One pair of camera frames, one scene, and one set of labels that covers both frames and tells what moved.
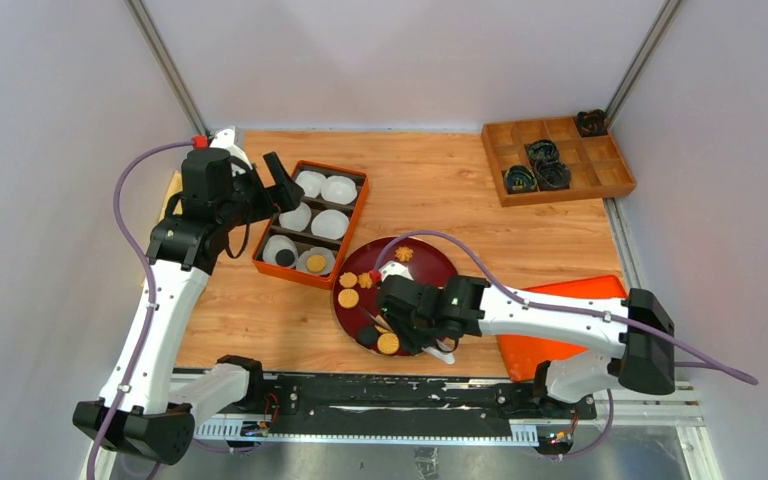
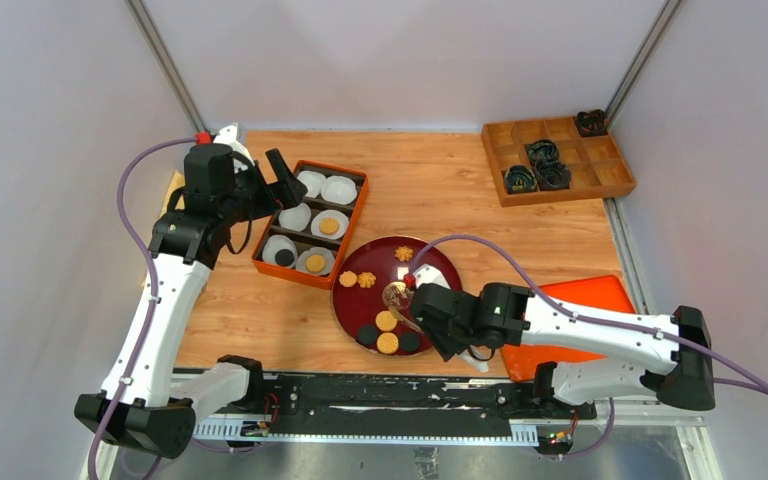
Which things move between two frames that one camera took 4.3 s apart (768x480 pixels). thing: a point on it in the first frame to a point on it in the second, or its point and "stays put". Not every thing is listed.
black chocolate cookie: x=285 y=257 stays put
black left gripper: x=271 y=199 stays put
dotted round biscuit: x=348 y=298 to x=329 y=225
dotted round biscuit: x=316 y=263 stays put
